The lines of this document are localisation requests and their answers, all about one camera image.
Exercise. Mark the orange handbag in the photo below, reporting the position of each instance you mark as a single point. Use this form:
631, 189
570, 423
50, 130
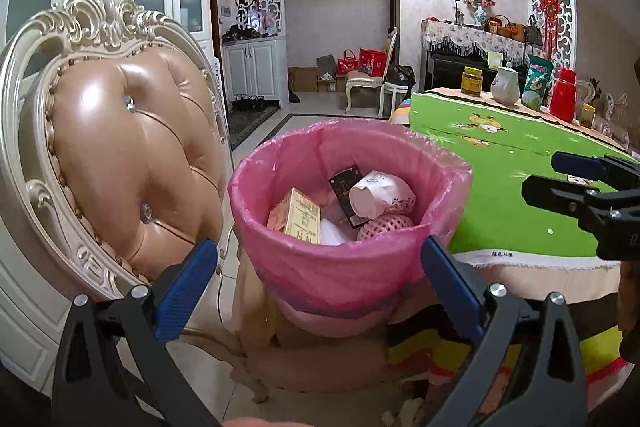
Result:
515, 31

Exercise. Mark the beige leather chair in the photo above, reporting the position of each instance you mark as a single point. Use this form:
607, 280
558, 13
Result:
125, 157

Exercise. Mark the white wooden chair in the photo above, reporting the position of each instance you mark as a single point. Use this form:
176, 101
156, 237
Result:
367, 82

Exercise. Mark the grey open box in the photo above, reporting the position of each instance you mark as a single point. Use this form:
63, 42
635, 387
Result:
325, 67

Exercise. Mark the pink bagged waste bin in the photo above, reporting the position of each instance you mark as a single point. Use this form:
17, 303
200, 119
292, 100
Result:
325, 277

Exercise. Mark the cardboard box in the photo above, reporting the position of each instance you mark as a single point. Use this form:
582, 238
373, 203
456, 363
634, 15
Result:
302, 79

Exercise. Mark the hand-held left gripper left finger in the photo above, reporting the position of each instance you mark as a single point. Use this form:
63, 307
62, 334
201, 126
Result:
185, 292

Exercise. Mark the white foam block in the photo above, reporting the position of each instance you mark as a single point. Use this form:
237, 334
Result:
332, 232

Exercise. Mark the yellow box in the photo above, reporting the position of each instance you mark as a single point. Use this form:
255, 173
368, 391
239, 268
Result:
297, 219

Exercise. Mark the dark wooden door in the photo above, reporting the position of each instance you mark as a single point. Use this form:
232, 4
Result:
216, 7

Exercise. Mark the black handbag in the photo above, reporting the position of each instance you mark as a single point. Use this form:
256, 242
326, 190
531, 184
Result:
534, 31

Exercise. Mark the red thermos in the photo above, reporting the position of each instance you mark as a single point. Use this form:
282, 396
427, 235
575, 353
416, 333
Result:
564, 94

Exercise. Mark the brown woven basket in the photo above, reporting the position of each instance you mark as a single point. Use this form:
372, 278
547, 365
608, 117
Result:
495, 25

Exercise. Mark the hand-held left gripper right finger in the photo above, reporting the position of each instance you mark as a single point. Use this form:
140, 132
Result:
450, 282

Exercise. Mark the low white cabinet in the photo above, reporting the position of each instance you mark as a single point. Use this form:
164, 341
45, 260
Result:
255, 67

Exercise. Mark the person's right hand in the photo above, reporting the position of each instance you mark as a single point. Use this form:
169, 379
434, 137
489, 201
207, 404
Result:
630, 302

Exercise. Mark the red gift box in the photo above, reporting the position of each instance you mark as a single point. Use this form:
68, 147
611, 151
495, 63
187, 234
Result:
372, 61

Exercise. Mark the red gift bag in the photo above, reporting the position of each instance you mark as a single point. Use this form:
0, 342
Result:
347, 63

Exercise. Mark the black piano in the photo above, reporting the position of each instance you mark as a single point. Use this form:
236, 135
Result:
450, 69

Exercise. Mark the small yellow lid jar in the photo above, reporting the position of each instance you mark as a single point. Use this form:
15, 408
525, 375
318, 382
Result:
587, 116

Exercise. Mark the green printed tablecloth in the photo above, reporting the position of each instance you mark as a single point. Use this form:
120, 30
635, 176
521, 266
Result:
490, 187

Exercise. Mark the large yellow lid jar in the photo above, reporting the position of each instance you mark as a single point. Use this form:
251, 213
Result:
471, 81

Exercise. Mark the dark floor rug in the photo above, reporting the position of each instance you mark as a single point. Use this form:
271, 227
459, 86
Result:
250, 123

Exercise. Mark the white teapot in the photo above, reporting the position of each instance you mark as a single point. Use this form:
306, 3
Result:
506, 84

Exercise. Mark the flower vase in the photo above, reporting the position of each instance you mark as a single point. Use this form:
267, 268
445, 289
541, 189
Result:
480, 2

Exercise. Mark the lace piano cloth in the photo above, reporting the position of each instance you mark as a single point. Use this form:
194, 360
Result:
460, 37

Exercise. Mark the crushed paper cup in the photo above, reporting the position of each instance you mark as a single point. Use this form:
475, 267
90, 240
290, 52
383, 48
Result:
382, 199

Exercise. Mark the black bag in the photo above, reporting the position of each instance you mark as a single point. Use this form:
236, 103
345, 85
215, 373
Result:
400, 74

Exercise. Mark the pink foam fruit net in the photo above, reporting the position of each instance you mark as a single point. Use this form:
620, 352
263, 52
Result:
385, 227

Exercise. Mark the black box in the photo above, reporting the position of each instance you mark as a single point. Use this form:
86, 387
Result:
347, 189

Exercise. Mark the cream carved sofa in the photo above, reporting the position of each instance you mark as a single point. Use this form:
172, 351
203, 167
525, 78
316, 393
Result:
617, 117

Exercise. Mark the person's left hand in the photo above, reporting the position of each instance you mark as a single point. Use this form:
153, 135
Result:
245, 423

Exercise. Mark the red knot ornament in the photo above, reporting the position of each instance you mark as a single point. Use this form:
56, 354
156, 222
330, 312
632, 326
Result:
550, 7

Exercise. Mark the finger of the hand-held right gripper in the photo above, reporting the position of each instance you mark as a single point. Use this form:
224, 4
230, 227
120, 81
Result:
550, 198
585, 167

